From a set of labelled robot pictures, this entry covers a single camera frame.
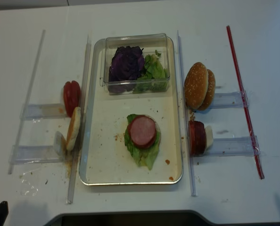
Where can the green lettuce leaf on tray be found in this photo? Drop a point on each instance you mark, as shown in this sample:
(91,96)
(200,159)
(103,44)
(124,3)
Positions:
(142,157)

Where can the red tomato slices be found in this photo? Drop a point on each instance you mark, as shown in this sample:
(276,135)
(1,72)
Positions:
(71,96)

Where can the clear track lower left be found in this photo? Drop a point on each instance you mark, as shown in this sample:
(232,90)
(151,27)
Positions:
(35,154)

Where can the green lettuce in container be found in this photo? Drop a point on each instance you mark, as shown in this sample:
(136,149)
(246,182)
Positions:
(153,74)

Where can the white pusher block right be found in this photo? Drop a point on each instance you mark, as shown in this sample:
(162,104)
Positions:
(209,136)

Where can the silver metal tray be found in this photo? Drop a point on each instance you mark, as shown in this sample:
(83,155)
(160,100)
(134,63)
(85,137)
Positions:
(105,160)

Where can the purple cabbage leaf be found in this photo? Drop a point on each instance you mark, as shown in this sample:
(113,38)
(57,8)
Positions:
(126,64)

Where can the pink ham slices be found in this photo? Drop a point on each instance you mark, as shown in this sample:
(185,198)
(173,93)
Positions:
(142,131)

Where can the sesame bun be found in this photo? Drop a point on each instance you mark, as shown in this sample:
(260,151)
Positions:
(196,85)
(210,91)

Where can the red salami slices stack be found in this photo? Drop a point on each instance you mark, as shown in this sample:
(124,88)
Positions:
(197,136)

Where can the clear track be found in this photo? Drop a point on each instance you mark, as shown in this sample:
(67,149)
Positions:
(237,146)
(35,154)
(229,100)
(45,111)

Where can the clear track upper left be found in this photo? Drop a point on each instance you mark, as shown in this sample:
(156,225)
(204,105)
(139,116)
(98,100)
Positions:
(45,111)

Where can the clear track upper right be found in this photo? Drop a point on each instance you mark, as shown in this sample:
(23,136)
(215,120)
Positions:
(229,100)

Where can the clear plastic container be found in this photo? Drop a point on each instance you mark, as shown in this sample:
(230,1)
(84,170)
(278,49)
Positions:
(135,42)

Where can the clear rail far left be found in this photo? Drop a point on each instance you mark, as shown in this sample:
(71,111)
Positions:
(27,99)

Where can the clear rail right of tray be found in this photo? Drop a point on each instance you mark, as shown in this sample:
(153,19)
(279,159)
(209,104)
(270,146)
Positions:
(193,191)

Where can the pale bun bottom slice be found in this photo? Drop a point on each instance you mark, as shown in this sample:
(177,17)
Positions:
(73,129)

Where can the rear sesame bun top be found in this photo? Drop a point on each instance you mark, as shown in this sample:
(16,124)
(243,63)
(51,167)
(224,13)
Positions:
(210,91)

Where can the clear track lower right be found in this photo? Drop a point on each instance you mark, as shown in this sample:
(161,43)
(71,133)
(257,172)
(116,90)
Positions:
(237,146)

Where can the red plastic rail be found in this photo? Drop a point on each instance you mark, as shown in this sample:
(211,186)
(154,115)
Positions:
(254,141)

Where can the front sesame bun top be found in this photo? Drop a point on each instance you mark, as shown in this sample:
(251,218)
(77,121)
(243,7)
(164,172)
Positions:
(196,85)

